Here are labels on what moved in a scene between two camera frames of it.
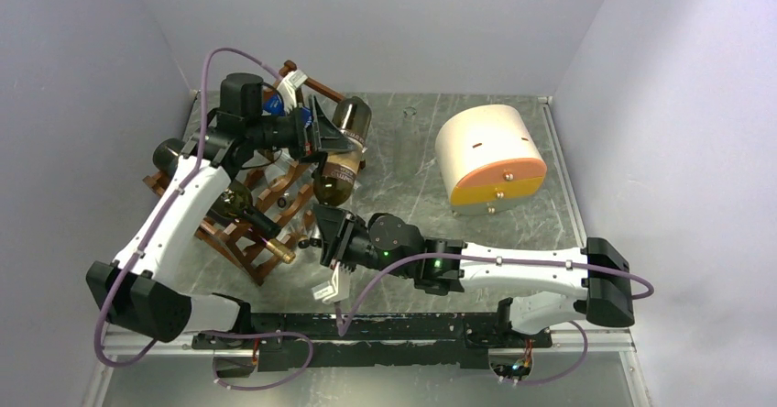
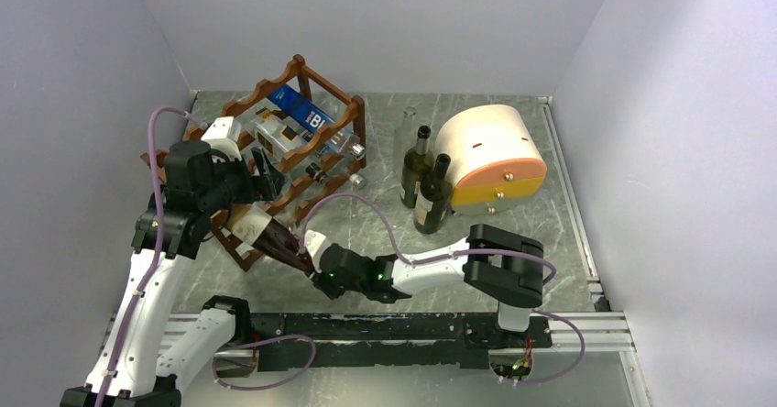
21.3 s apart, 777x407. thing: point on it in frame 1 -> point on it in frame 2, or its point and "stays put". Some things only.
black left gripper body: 290,133 -> 256,188
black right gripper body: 358,249 -> 333,286
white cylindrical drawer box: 490,159 stays put
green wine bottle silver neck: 353,117 -> 417,165
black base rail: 296,340 stays put
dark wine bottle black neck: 235,202 -> 432,200
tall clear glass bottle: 407,145 stays put
